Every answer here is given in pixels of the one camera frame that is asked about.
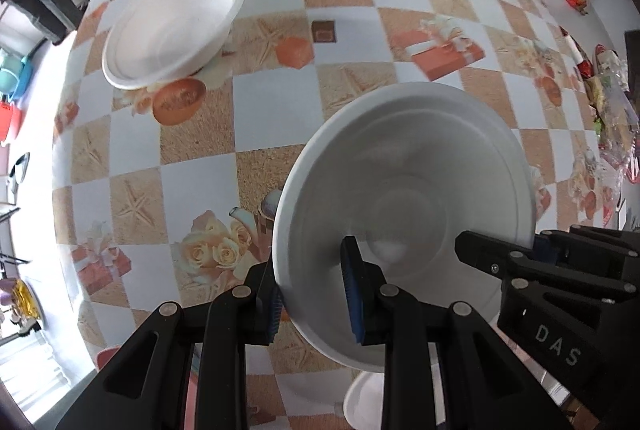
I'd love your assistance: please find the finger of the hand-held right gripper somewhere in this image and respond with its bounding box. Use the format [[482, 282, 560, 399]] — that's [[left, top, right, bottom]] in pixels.
[[454, 231, 633, 308], [534, 226, 640, 263]]

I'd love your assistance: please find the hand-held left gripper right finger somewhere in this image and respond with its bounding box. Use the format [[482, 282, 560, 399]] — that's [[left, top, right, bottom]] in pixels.
[[340, 235, 571, 430]]

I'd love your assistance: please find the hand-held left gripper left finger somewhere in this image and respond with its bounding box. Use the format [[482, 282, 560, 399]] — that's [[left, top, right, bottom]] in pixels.
[[55, 260, 286, 430]]

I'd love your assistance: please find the white round bowl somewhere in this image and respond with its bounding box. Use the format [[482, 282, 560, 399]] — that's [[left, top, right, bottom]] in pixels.
[[272, 82, 537, 373], [101, 0, 247, 90]]

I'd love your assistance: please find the large white round plate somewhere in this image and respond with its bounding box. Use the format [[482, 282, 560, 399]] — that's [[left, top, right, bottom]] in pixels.
[[342, 367, 446, 430]]

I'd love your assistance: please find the clear wrapped snack tray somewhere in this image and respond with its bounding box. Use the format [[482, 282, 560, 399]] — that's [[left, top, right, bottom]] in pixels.
[[582, 42, 640, 183]]

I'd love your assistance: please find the printed checkered tablecloth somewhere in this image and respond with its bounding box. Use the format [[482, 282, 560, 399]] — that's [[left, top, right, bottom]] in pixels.
[[50, 0, 640, 430]]

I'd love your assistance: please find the yellow wrapped object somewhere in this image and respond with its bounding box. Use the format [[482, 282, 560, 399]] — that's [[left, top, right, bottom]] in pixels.
[[12, 280, 42, 319]]

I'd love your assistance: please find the red plastic basket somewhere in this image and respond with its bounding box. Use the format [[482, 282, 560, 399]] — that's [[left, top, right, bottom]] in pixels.
[[0, 102, 24, 147]]

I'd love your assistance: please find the teal plastic container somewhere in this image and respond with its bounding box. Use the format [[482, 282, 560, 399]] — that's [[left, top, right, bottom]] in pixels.
[[0, 48, 35, 101]]

